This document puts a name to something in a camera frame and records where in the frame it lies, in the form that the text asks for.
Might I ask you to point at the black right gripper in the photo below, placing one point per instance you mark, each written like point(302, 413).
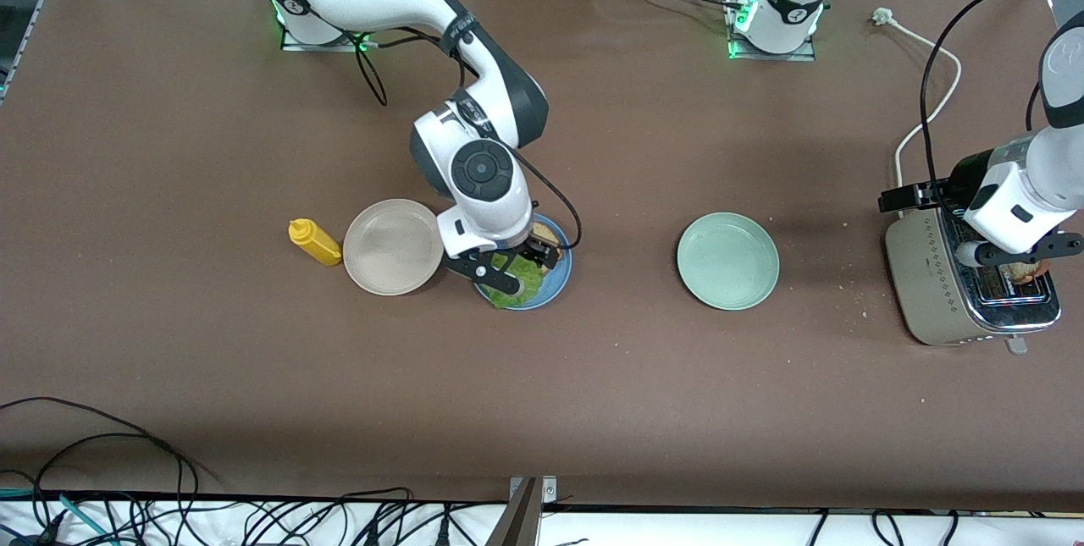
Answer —
point(536, 249)

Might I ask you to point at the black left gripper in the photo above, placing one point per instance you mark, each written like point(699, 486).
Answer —
point(930, 191)

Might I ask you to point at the brown bread slice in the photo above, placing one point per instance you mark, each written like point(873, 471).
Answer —
point(546, 233)
point(1026, 273)

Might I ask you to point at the green lettuce leaf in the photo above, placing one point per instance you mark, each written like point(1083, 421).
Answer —
point(527, 285)

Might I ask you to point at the yellow mustard squeeze bottle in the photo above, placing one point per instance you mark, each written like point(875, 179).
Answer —
point(320, 248)

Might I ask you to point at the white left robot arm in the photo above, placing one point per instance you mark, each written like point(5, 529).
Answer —
point(1012, 207)

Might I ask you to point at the blue round plate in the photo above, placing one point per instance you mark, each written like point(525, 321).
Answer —
point(556, 284)

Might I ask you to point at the beige round plate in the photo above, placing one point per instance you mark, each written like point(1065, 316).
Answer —
point(394, 247)

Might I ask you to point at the pale green round plate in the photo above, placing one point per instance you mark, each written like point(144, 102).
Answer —
point(728, 261)

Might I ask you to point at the silver beige toaster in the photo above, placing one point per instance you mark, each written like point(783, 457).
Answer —
point(931, 292)

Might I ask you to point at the dark slanted metal bar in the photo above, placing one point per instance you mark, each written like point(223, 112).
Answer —
point(518, 525)

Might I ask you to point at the white lower board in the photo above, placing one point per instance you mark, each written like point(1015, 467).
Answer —
point(677, 531)

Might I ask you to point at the right gripper black side bracket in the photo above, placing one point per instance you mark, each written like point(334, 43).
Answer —
point(542, 251)

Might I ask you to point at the small grey metal bracket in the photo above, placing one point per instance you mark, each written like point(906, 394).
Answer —
point(550, 491)

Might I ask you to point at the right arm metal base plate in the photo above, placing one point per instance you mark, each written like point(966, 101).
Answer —
point(296, 43)

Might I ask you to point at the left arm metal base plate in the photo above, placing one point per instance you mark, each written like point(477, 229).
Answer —
point(796, 56)

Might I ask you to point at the slanted aluminium frame profile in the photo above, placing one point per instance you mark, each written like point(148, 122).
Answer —
point(38, 14)

